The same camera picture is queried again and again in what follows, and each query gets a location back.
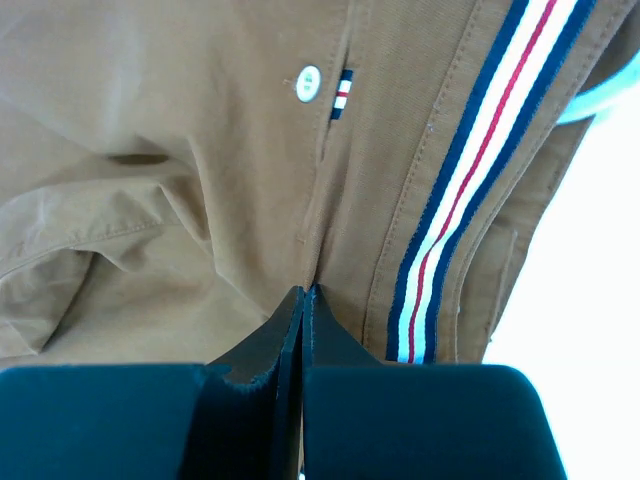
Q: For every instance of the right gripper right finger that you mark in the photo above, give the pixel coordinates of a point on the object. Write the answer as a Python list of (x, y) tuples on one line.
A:
[(365, 419)]

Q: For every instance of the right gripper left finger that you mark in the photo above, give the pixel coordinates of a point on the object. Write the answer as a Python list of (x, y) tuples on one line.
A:
[(237, 417)]

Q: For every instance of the brown trousers with striped trim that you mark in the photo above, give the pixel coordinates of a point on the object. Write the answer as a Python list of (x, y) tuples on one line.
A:
[(170, 169)]

